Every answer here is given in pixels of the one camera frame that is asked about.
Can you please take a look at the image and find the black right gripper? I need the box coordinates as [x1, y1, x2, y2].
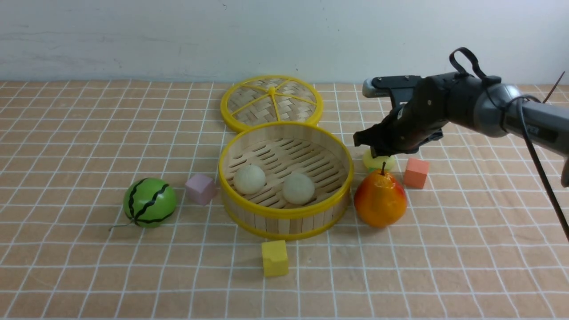
[353, 73, 478, 158]

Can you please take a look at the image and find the yellow bun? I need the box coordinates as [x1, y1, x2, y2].
[362, 150, 396, 172]

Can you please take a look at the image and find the white bun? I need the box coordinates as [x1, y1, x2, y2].
[282, 172, 315, 205]
[233, 164, 266, 195]

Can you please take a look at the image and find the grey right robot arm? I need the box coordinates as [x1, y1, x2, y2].
[353, 72, 569, 157]

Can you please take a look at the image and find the bamboo steamer tray yellow rim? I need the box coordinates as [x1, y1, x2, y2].
[218, 122, 354, 241]

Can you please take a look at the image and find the woven steamer lid yellow rim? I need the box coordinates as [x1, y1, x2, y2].
[220, 75, 324, 133]

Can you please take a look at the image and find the orange cube block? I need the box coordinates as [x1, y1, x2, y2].
[403, 158, 429, 189]

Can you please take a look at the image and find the orange toy pear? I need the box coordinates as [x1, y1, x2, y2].
[353, 162, 407, 229]

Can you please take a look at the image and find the checked orange tablecloth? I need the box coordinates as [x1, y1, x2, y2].
[0, 80, 568, 320]

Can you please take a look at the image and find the yellow cube block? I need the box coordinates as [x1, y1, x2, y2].
[261, 240, 289, 277]

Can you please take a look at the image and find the purple cube block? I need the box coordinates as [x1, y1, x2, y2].
[184, 173, 217, 205]

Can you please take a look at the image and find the green toy watermelon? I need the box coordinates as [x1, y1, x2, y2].
[109, 177, 178, 230]

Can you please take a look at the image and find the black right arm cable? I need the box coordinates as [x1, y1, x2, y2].
[449, 47, 569, 243]

